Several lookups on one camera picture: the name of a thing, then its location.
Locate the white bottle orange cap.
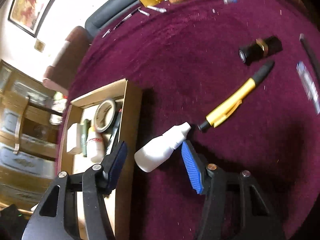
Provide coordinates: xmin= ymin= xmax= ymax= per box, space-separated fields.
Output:
xmin=86 ymin=126 xmax=105 ymax=163

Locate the yellow black pen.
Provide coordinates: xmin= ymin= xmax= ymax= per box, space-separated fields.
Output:
xmin=198 ymin=60 xmax=274 ymax=132

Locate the white squeeze bottle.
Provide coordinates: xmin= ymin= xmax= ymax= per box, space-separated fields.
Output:
xmin=134 ymin=122 xmax=191 ymax=172

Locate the green lighter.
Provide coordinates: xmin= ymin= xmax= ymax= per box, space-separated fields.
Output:
xmin=81 ymin=119 xmax=91 ymax=157

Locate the grey tape roll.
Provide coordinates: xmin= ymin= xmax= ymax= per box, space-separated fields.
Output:
xmin=93 ymin=99 xmax=116 ymax=133

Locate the black gold lipstick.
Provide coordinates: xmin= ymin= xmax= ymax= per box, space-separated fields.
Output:
xmin=239 ymin=36 xmax=283 ymax=66

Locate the long black pen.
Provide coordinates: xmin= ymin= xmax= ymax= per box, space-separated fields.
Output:
xmin=299 ymin=33 xmax=320 ymax=82

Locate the wooden chair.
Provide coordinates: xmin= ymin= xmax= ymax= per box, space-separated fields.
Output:
xmin=13 ymin=95 xmax=62 ymax=154

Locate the cardboard tray box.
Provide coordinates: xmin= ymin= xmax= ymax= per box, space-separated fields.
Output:
xmin=57 ymin=79 xmax=142 ymax=239

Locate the wooden glass door cabinet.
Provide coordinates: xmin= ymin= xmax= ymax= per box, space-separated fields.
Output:
xmin=1 ymin=60 xmax=59 ymax=215

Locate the brown pink armchair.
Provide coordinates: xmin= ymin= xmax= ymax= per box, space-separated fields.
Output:
xmin=42 ymin=26 xmax=92 ymax=96

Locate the maroon tablecloth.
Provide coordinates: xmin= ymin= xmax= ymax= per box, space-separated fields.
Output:
xmin=68 ymin=0 xmax=319 ymax=239

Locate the small blue clear tube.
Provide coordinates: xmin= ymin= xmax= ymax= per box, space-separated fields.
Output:
xmin=223 ymin=0 xmax=238 ymax=4

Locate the silver pen on table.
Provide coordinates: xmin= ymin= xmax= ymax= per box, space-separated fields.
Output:
xmin=138 ymin=5 xmax=167 ymax=17

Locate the black pen far table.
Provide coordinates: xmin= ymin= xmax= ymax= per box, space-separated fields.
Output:
xmin=113 ymin=7 xmax=141 ymax=30

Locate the black leather sofa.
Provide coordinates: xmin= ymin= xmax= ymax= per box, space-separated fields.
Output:
xmin=85 ymin=0 xmax=139 ymax=38

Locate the framed wall painting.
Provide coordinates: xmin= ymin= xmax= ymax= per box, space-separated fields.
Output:
xmin=8 ymin=0 xmax=55 ymax=37

